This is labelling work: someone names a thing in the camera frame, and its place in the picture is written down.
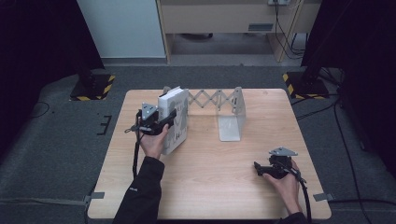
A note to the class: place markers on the white power strip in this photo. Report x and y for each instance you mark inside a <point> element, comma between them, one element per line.
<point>278,2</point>

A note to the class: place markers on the grey tape strip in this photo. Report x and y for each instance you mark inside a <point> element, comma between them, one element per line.
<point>323,197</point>
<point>95,196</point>

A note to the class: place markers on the white panel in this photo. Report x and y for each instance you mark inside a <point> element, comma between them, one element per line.
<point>124,28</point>

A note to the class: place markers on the white book grey figures cover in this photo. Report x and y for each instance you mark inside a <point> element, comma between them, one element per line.
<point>180,102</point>

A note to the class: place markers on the black tape floor mark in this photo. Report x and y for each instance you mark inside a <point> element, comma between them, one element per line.
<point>105,124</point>

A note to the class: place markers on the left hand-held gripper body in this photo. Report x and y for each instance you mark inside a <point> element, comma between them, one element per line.
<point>149,119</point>

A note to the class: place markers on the black stand base striped edge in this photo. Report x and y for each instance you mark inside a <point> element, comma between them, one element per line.
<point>93,88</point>
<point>306,88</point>

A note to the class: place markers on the expandable grey metal book rack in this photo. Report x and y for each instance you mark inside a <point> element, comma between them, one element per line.
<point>229,127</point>

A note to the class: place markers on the person's right hand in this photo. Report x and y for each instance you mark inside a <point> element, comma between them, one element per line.
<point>286,189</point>

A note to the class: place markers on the black curtain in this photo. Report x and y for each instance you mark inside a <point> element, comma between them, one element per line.
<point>364,46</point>
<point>40,46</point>

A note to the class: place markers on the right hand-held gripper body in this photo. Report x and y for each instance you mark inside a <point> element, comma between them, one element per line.
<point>280,165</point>

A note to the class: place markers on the person's left hand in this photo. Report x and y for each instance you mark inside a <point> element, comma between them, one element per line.
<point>154,144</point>

